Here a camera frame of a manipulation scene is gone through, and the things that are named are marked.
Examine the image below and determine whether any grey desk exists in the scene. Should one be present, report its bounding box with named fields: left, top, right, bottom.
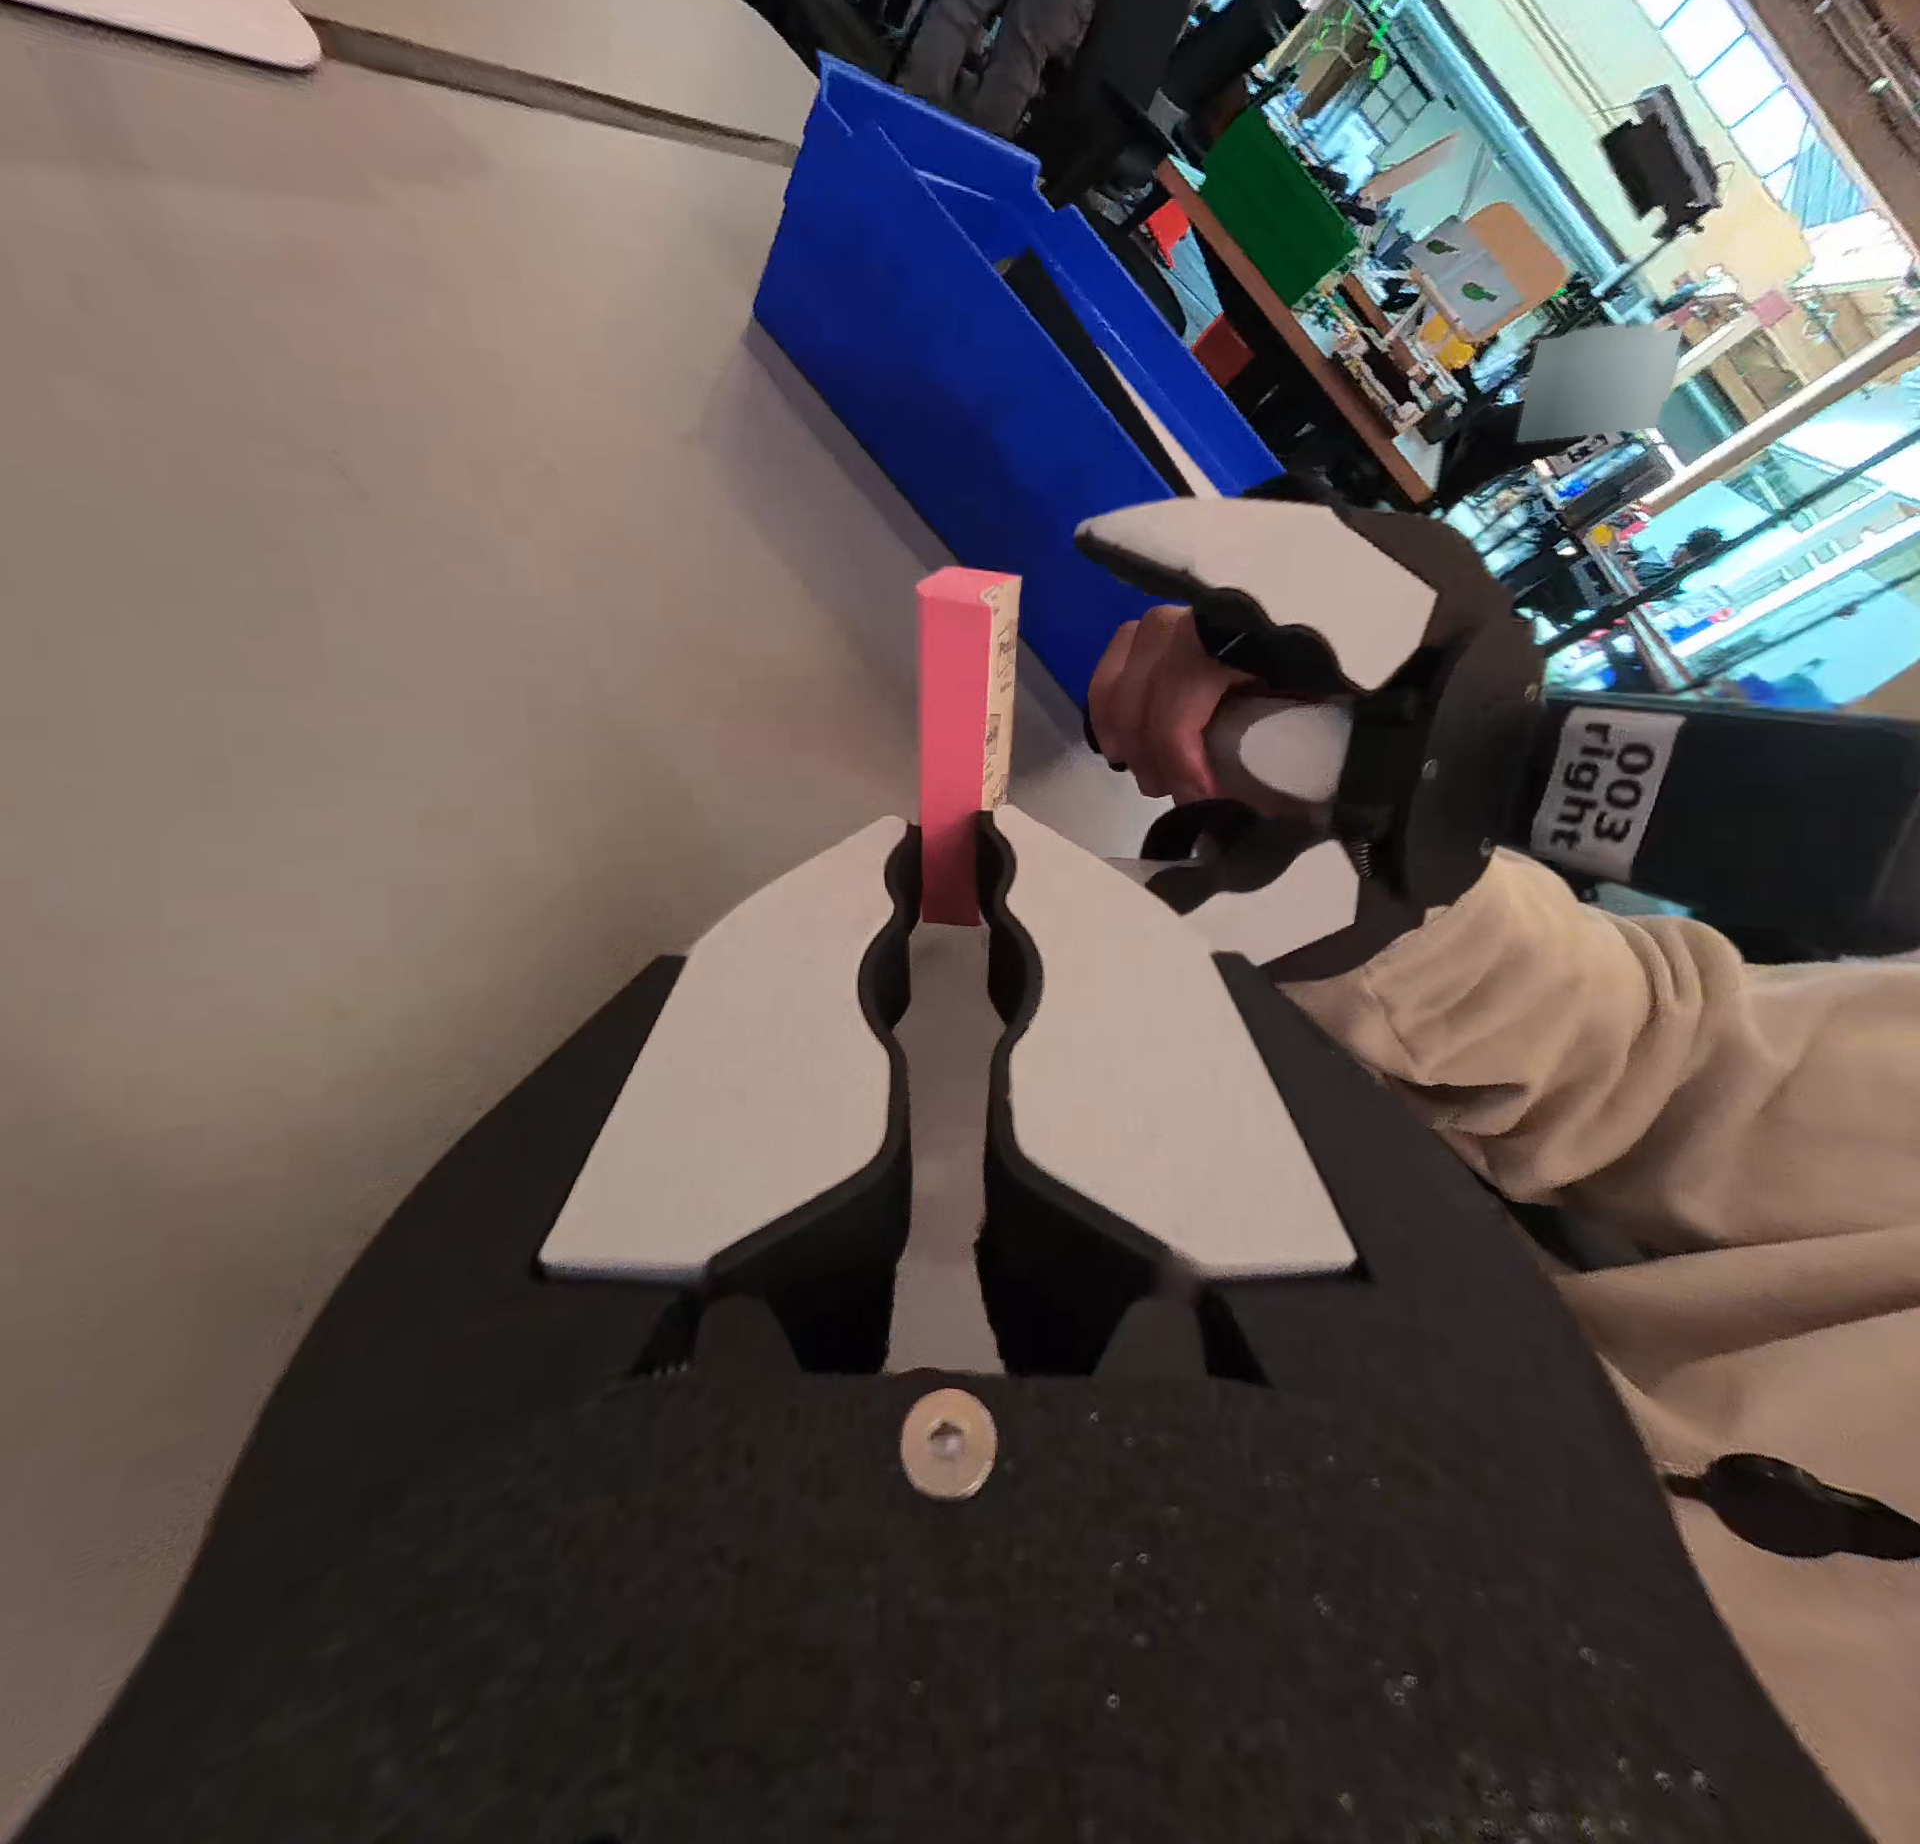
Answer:
left=0, top=0, right=1202, bottom=1801

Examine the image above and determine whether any person's right forearm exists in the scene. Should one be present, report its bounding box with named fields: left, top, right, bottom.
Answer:
left=1274, top=845, right=1920, bottom=1263

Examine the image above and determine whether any black lanyard strap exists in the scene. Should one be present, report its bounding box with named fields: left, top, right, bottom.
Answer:
left=1664, top=1453, right=1920, bottom=1565

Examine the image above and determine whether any person's right hand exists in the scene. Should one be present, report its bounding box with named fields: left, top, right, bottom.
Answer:
left=1081, top=603, right=1280, bottom=804

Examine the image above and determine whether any blue plastic storage bin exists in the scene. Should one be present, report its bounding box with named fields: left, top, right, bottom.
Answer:
left=749, top=51, right=1291, bottom=716

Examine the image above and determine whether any black office chair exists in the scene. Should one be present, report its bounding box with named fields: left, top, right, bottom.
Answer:
left=1035, top=0, right=1228, bottom=214

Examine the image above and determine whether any person's cream sweater torso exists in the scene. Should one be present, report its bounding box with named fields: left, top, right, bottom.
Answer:
left=1545, top=1215, right=1920, bottom=1844

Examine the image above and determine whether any pink plastic block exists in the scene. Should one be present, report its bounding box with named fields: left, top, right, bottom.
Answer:
left=915, top=566, right=1026, bottom=927

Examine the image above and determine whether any black monitor on stand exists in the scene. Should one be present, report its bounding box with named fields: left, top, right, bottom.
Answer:
left=1595, top=83, right=1722, bottom=245

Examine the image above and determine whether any easel board with leaf prints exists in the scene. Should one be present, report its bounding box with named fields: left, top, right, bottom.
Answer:
left=1398, top=201, right=1572, bottom=350

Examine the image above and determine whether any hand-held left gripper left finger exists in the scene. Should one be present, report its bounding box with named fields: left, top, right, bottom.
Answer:
left=537, top=816, right=915, bottom=1283

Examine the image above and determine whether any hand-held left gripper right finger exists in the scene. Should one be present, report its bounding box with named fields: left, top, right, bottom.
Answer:
left=976, top=805, right=1362, bottom=1287

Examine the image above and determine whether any green crate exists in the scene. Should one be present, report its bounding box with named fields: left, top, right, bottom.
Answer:
left=1200, top=104, right=1367, bottom=311

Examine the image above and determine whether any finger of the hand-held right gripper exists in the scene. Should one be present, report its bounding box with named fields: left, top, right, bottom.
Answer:
left=1109, top=810, right=1364, bottom=976
left=1071, top=498, right=1449, bottom=693

